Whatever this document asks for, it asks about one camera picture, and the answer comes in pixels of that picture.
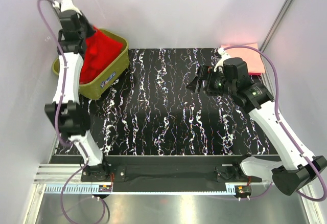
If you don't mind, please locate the red t shirt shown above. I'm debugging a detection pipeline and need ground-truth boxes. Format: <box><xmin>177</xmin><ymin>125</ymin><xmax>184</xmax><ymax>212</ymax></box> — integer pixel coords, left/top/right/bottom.
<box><xmin>79</xmin><ymin>27</ymin><xmax>123</xmax><ymax>84</ymax></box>

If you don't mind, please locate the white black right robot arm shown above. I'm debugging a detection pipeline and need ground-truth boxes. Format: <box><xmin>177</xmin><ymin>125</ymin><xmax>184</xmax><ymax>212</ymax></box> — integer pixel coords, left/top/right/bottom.
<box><xmin>187</xmin><ymin>57</ymin><xmax>326</xmax><ymax>196</ymax></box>

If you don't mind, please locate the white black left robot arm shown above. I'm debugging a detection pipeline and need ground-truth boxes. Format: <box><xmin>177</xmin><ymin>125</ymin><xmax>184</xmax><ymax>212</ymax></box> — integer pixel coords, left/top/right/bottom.
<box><xmin>44</xmin><ymin>9</ymin><xmax>110</xmax><ymax>182</ymax></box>

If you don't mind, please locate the folded light pink t shirt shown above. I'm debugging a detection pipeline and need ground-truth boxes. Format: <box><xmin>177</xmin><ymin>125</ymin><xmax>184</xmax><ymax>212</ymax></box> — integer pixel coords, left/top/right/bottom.
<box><xmin>226</xmin><ymin>48</ymin><xmax>265</xmax><ymax>73</ymax></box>

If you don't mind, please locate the olive green plastic basket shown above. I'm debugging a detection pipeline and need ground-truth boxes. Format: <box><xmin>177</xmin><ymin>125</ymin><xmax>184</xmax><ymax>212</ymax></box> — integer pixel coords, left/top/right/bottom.
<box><xmin>53</xmin><ymin>29</ymin><xmax>129</xmax><ymax>103</ymax></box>

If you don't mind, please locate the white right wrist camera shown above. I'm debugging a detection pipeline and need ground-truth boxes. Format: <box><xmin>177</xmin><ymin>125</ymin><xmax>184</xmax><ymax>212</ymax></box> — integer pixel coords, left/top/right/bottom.
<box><xmin>214</xmin><ymin>48</ymin><xmax>231</xmax><ymax>73</ymax></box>

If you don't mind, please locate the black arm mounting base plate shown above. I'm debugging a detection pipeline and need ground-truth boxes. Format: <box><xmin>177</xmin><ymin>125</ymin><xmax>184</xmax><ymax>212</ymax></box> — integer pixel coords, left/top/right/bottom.
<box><xmin>81</xmin><ymin>155</ymin><xmax>262</xmax><ymax>190</ymax></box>

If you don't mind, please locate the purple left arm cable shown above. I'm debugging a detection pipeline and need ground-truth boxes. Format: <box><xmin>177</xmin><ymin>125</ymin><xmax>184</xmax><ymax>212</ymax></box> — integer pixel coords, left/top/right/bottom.
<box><xmin>37</xmin><ymin>0</ymin><xmax>110</xmax><ymax>223</ymax></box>

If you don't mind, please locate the right aluminium frame post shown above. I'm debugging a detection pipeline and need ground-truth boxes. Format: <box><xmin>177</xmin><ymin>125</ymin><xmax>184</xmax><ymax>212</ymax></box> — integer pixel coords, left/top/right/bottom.
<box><xmin>260</xmin><ymin>0</ymin><xmax>295</xmax><ymax>52</ymax></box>

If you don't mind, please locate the white slotted cable duct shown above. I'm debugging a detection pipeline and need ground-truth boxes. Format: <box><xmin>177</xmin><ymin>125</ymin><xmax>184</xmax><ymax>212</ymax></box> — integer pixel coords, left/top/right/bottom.
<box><xmin>45</xmin><ymin>184</ymin><xmax>236</xmax><ymax>195</ymax></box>

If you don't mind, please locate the aluminium front rail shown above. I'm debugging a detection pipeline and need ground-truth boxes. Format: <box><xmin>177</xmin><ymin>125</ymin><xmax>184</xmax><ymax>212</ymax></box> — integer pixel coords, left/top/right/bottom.
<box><xmin>34</xmin><ymin>164</ymin><xmax>81</xmax><ymax>184</ymax></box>

